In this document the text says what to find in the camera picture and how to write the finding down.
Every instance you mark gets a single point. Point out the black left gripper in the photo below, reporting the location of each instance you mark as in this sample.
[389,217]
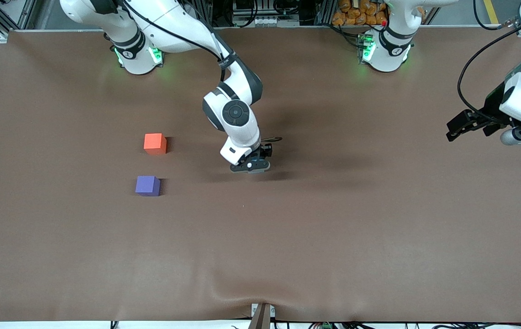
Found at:
[487,111]

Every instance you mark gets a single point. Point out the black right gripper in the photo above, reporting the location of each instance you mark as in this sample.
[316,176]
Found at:
[265,151]

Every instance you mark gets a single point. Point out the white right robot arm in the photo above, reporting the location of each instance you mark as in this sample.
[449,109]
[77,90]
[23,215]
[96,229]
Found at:
[235,114]

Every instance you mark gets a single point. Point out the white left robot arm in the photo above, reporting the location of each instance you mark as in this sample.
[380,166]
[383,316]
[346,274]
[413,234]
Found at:
[392,45]

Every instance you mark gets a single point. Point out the orange foam block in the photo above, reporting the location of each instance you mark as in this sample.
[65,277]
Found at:
[154,143]

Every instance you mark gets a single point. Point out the purple foam block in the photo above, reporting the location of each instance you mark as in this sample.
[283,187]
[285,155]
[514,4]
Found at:
[147,185]

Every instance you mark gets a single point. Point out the brown table mat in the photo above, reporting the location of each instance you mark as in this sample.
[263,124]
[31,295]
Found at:
[260,237]

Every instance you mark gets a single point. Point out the bag of orange items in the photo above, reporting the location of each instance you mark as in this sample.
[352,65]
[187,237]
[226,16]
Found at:
[358,11]

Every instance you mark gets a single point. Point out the small green terminal connector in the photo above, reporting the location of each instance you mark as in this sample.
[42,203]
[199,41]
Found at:
[327,326]

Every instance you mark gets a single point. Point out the metal corner bracket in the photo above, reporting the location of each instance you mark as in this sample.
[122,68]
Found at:
[3,37]

